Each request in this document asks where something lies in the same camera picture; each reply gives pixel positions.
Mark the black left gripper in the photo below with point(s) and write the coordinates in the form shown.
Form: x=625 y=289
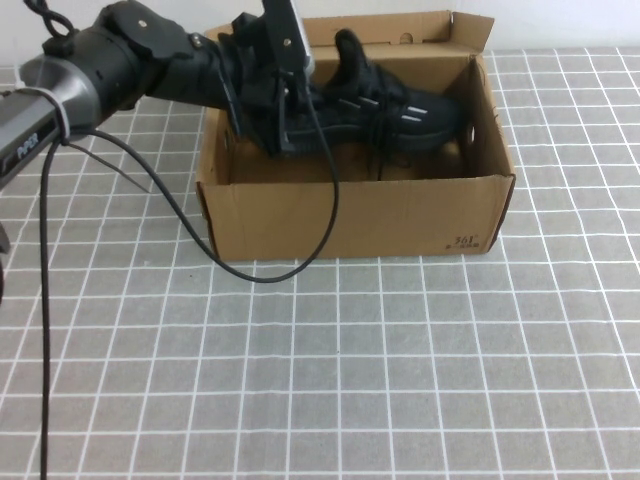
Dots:
x=250 y=55

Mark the black knit sneaker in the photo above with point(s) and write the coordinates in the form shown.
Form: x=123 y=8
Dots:
x=400 y=115

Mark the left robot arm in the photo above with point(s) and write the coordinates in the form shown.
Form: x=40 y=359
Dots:
x=110 y=70

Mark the brown cardboard shoe box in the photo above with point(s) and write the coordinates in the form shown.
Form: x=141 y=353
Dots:
x=400 y=220

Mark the grey white-grid tablecloth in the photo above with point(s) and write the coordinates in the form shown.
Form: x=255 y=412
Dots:
x=400 y=375

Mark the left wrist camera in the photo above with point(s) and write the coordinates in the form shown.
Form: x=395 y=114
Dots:
x=287 y=35

